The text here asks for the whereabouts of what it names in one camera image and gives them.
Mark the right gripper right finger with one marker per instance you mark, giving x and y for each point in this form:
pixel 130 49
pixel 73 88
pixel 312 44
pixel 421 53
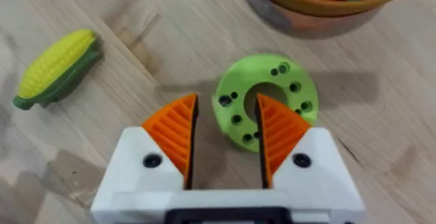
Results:
pixel 299 156

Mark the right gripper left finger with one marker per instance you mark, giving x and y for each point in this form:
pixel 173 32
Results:
pixel 156 156

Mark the green disc with holes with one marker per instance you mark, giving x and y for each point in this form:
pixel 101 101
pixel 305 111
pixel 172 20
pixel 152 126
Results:
pixel 252 77

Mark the toy corn cob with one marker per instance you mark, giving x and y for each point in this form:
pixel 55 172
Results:
pixel 56 67

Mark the brown tub with toys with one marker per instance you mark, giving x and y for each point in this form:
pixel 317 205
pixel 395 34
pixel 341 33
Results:
pixel 327 2

